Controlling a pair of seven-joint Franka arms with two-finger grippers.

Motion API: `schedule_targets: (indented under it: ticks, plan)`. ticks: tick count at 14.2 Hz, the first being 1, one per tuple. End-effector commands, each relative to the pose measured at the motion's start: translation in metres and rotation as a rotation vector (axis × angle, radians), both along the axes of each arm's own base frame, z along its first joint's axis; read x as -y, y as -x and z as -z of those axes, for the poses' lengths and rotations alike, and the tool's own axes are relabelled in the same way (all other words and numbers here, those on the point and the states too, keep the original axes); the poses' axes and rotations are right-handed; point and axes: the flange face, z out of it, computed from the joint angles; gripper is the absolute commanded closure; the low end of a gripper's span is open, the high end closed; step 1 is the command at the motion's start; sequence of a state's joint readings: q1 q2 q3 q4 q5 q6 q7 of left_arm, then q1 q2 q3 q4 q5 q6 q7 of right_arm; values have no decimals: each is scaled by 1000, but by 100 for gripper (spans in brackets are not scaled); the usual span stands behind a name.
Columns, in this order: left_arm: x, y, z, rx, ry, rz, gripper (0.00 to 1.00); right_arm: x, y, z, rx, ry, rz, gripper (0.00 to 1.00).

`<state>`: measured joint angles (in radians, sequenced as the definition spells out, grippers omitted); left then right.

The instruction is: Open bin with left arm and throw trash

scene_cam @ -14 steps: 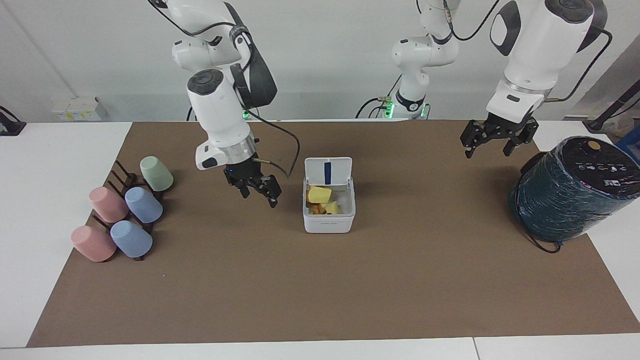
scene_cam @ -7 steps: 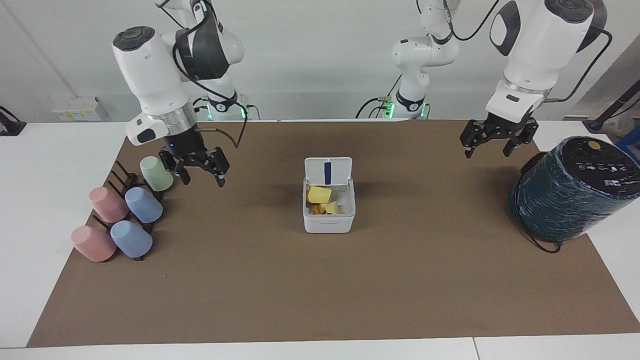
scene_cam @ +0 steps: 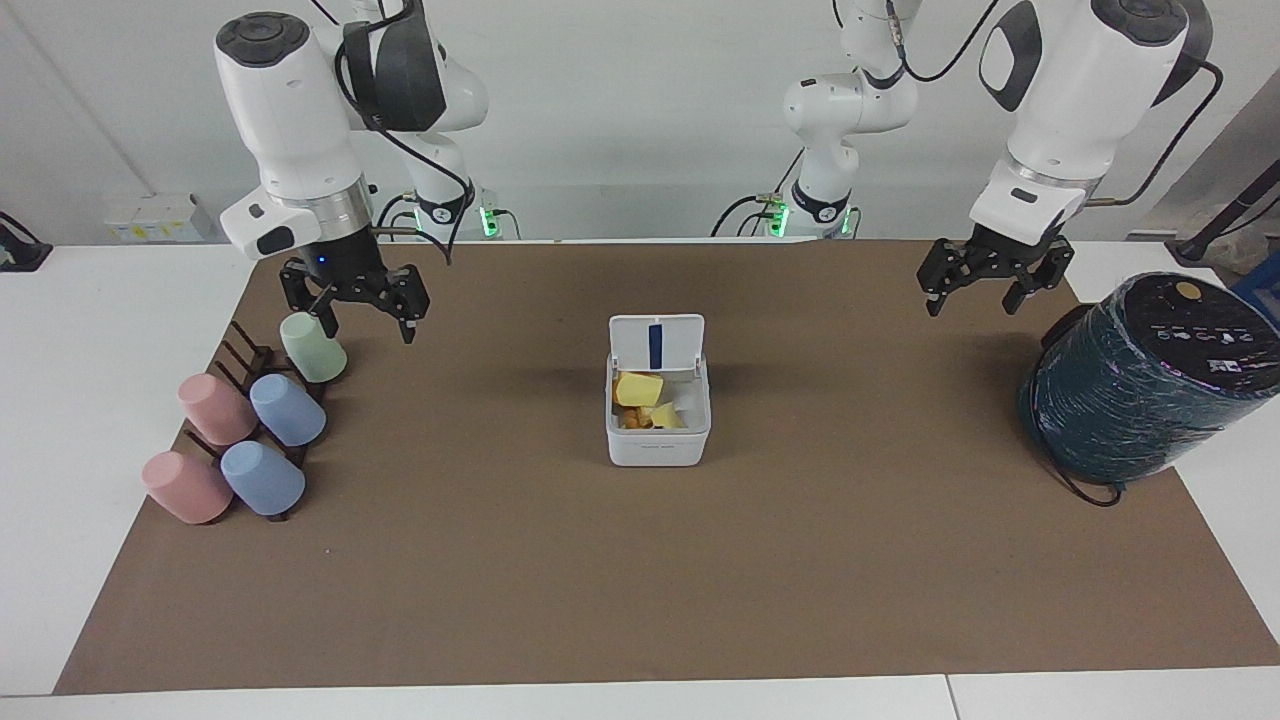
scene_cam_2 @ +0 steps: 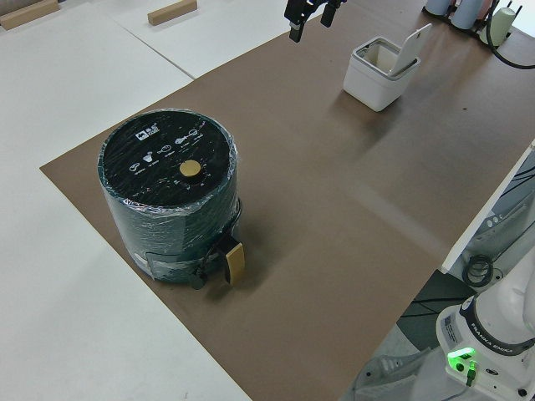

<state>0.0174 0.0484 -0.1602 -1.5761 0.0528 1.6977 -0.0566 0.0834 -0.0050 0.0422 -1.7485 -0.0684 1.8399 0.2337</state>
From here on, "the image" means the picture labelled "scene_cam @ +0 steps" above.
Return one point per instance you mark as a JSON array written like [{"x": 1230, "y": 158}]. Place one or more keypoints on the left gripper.
[{"x": 1012, "y": 258}]

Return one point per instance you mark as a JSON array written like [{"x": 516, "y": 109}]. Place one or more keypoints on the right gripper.
[{"x": 345, "y": 265}]

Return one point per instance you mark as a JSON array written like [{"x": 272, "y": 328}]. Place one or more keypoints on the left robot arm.
[{"x": 1070, "y": 100}]

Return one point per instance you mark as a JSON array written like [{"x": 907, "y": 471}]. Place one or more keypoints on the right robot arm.
[{"x": 290, "y": 110}]

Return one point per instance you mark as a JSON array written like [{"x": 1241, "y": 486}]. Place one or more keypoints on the dark wrapped round bin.
[{"x": 1150, "y": 390}]

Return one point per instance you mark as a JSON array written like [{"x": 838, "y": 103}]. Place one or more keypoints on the yellow trash piece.
[
  {"x": 667, "y": 416},
  {"x": 638, "y": 388}
]

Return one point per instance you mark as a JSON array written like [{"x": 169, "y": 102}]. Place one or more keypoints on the orange trash bits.
[{"x": 632, "y": 418}]

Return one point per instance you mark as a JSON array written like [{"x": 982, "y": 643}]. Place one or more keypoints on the white bin with lid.
[{"x": 655, "y": 445}]

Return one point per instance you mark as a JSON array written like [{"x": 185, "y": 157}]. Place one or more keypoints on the green plastic cup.
[{"x": 315, "y": 350}]

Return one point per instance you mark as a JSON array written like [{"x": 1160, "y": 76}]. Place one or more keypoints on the dark wooden cup rack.
[{"x": 245, "y": 358}]

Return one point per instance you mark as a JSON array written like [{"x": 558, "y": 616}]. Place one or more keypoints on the blue plastic cup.
[
  {"x": 288, "y": 410},
  {"x": 262, "y": 480}
]

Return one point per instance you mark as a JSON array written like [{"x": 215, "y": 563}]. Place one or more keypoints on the pink plastic cup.
[
  {"x": 185, "y": 488},
  {"x": 215, "y": 410}
]

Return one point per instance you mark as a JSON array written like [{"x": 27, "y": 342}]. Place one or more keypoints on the black stand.
[
  {"x": 20, "y": 250},
  {"x": 1225, "y": 215}
]

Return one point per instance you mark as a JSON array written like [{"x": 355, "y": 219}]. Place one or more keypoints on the blue object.
[{"x": 1262, "y": 290}]

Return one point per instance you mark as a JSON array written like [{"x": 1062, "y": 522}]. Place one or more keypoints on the white wall socket box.
[{"x": 160, "y": 220}]

